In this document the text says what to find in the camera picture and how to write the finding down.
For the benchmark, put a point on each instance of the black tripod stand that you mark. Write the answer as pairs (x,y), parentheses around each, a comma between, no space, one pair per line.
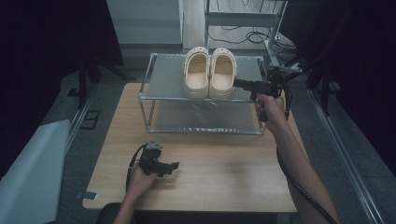
(325,93)
(82,81)

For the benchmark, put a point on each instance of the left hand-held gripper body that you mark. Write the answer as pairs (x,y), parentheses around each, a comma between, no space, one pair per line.
(151,163)

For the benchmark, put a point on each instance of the white sheet board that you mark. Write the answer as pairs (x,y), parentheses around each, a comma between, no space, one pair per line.
(31,174)

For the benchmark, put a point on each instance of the grey tape strip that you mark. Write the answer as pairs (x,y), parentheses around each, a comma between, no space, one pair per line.
(87,195)

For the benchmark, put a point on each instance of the dark curtain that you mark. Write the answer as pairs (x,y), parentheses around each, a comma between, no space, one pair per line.
(40,62)
(364,62)

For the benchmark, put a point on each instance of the beige foam clog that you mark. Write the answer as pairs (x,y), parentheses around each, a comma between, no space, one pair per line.
(196,73)
(222,74)

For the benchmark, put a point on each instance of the two-tier metal shoe rack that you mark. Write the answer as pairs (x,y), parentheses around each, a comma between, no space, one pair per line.
(168,81)

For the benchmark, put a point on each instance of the white cabinet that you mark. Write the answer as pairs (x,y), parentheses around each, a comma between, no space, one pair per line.
(144,21)

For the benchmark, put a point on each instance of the person's left hand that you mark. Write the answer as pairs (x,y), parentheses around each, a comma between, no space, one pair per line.
(141,182)

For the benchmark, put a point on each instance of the white metal stand frame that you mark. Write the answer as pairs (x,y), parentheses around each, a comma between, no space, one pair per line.
(241,19)

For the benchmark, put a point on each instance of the person's dark clothing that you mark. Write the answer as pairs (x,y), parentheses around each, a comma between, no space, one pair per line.
(186,218)

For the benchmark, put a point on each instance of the aluminium floor rail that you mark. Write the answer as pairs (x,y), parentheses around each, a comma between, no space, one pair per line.
(79,119)
(345,158)

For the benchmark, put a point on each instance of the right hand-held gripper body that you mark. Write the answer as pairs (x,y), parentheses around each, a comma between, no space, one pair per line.
(271,87)

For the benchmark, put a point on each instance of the person's right hand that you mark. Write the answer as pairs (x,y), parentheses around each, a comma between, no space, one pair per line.
(272,110)

